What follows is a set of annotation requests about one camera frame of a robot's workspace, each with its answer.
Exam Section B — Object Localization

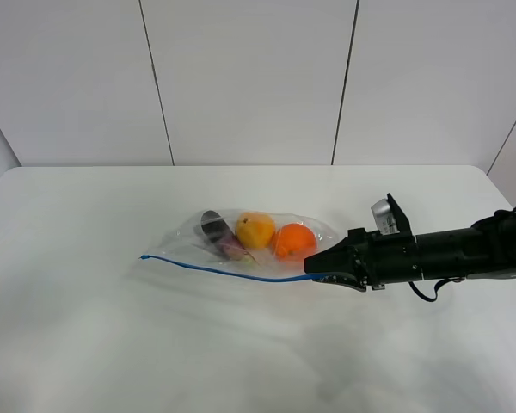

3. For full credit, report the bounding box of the clear zip bag blue zipper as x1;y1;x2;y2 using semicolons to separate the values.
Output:
140;209;339;283

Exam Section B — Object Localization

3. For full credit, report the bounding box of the yellow lemon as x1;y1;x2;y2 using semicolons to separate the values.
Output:
235;212;276;250

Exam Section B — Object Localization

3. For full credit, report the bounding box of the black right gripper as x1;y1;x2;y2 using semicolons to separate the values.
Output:
304;228;423;293

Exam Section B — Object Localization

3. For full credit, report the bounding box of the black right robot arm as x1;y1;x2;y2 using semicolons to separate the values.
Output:
304;195;516;301

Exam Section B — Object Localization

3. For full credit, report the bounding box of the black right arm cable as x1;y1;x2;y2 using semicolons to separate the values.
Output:
408;278;464;302

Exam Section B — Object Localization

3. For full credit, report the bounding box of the purple eggplant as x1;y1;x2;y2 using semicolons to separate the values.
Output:
200;210;254;262

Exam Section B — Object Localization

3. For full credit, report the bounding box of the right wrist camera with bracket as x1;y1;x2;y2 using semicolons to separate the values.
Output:
371;193;411;235

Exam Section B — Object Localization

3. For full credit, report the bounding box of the orange fruit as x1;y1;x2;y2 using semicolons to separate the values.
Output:
271;223;317;262

